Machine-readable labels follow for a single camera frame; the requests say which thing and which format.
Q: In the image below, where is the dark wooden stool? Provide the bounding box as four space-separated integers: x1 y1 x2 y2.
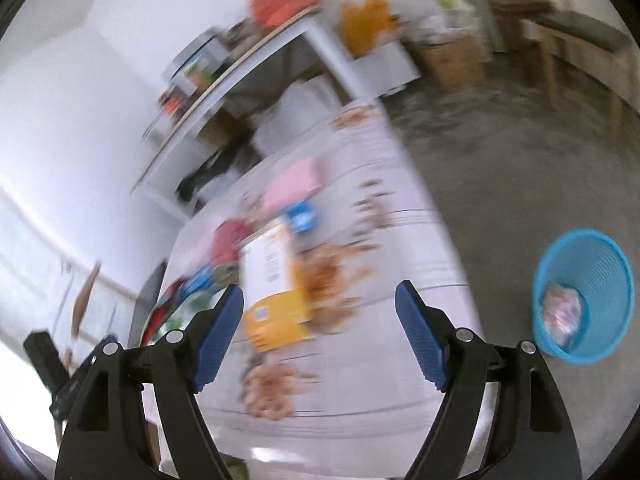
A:
487 0 553 52

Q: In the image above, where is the white pillow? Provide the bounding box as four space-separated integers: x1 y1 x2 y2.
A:
252 77 342 157

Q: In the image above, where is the blue plastic mesh basket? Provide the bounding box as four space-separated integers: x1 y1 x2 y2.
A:
531 229 633 365

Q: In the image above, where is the red and green snack packet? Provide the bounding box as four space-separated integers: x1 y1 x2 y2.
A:
144 280 187 347

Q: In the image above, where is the orange and white carton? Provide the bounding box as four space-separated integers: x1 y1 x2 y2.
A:
239 222 315 354

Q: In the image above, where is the wooden stick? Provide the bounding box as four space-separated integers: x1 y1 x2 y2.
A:
70 260 104 342

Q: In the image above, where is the red plastic bag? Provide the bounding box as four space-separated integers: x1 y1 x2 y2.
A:
247 0 321 31

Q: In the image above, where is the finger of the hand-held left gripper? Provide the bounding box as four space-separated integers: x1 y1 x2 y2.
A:
22 330 72 397

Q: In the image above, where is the orange plastic bag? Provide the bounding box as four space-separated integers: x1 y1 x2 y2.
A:
340 0 401 57

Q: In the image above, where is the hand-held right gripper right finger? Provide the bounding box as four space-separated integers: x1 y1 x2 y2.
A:
394 280 584 480

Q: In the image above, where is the small cardboard box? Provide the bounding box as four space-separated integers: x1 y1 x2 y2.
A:
200 110 237 144

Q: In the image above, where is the black clothing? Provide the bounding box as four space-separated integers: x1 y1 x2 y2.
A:
175 147 252 202

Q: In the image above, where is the blue plastic packet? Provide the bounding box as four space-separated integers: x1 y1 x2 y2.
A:
285 201 319 234

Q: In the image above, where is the silver rice cooker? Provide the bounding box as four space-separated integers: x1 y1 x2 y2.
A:
162 30 233 87

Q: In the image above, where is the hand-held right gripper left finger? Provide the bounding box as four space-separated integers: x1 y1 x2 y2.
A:
54 284 246 480

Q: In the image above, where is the white frame desk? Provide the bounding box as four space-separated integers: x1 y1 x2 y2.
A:
131 7 386 221

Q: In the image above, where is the white printed sack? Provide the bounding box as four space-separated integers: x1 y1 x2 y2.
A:
430 0 481 17

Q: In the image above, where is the white plastic bag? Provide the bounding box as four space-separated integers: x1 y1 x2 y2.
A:
410 12 452 42

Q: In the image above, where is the crumpled plastic wrapper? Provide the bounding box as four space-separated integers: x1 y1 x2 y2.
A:
541 282 589 347

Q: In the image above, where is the dark sauce jar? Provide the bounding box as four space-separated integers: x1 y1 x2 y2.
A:
159 85 187 117

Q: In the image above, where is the wooden chair with black seat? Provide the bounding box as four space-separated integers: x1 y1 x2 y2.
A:
520 10 632 131

